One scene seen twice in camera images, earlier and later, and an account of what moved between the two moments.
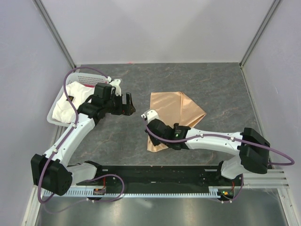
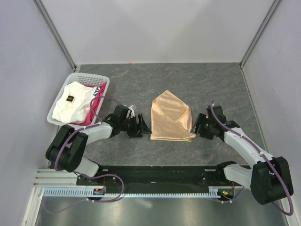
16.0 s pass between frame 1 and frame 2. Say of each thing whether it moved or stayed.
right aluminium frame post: stayed
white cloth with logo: stayed
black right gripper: moved
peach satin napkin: moved
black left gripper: moved
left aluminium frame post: stayed
